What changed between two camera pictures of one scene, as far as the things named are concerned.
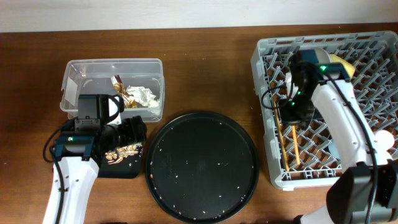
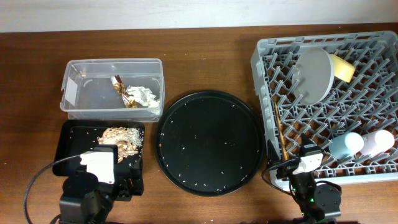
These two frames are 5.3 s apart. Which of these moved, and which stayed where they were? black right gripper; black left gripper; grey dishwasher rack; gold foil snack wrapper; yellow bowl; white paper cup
Moved: yellow bowl; black left gripper; black right gripper
Stayed: gold foil snack wrapper; grey dishwasher rack; white paper cup
